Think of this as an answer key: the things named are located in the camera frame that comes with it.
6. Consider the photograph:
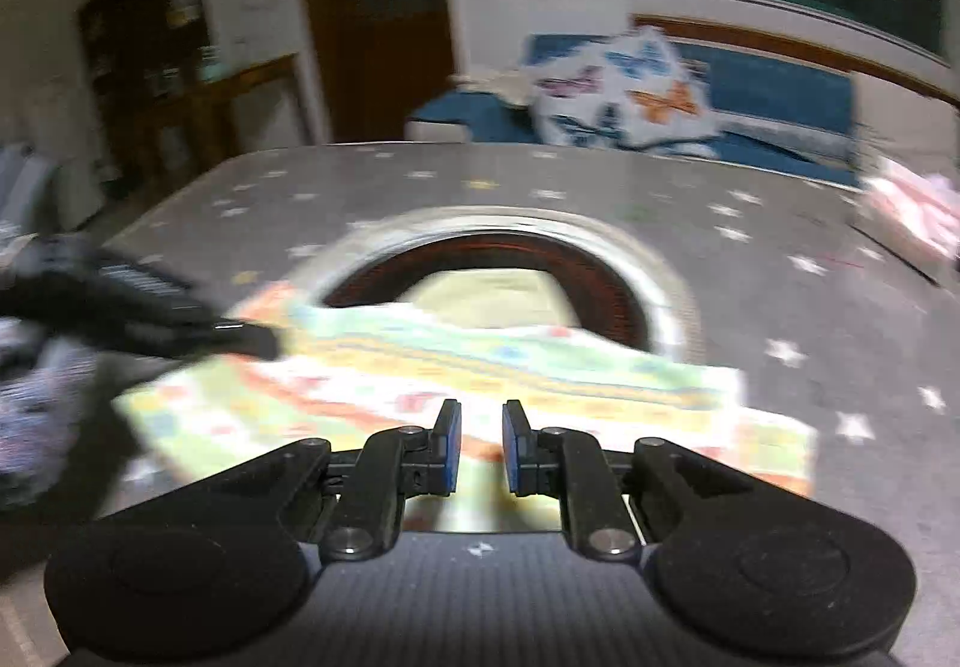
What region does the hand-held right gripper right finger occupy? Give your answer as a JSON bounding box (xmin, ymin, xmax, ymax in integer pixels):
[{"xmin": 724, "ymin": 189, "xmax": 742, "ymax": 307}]
[{"xmin": 502, "ymin": 400, "xmax": 760, "ymax": 560}]

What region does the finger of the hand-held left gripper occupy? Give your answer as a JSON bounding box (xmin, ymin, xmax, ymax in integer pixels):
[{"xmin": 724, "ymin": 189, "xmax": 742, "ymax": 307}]
[{"xmin": 214, "ymin": 319, "xmax": 281, "ymax": 363}]

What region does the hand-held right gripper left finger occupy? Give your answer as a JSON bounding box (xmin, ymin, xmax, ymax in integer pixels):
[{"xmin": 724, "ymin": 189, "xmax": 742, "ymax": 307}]
[{"xmin": 184, "ymin": 399, "xmax": 462, "ymax": 563}]

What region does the colourful patterned garment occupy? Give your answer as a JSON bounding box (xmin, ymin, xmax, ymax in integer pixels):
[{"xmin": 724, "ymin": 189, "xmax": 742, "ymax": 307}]
[{"xmin": 118, "ymin": 268, "xmax": 820, "ymax": 499}]

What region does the person's left forearm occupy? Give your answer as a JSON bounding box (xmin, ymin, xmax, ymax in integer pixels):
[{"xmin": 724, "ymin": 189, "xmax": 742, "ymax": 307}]
[{"xmin": 0, "ymin": 318, "xmax": 115, "ymax": 512}]

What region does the round table stove recess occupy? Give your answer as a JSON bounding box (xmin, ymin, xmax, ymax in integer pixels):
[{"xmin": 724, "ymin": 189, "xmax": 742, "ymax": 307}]
[{"xmin": 300, "ymin": 208, "xmax": 704, "ymax": 369}]

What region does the wooden shelf cabinet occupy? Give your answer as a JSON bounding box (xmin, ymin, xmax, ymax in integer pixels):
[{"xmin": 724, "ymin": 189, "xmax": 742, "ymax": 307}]
[{"xmin": 75, "ymin": 0, "xmax": 302, "ymax": 192}]

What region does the grey star tablecloth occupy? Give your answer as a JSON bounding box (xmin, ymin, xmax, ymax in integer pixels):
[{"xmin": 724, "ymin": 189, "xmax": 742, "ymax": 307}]
[{"xmin": 0, "ymin": 142, "xmax": 960, "ymax": 667}]

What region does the brown wooden door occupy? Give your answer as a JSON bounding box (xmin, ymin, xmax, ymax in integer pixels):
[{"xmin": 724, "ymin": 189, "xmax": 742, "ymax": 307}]
[{"xmin": 289, "ymin": 0, "xmax": 460, "ymax": 146}]

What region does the cream cloth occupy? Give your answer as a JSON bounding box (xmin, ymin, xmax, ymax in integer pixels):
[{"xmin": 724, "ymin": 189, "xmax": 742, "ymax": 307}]
[{"xmin": 448, "ymin": 67, "xmax": 542, "ymax": 110}]

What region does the butterfly print pillow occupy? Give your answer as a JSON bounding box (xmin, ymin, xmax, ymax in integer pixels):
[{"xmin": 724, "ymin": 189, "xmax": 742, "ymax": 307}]
[{"xmin": 527, "ymin": 25, "xmax": 726, "ymax": 152}]

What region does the blue sofa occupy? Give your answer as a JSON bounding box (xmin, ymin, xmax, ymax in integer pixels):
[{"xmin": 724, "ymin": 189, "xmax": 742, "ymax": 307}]
[{"xmin": 405, "ymin": 31, "xmax": 865, "ymax": 189}]

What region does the pink cloth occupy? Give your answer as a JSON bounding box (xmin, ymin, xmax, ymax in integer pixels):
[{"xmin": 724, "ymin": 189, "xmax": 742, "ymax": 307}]
[{"xmin": 857, "ymin": 155, "xmax": 960, "ymax": 282}]

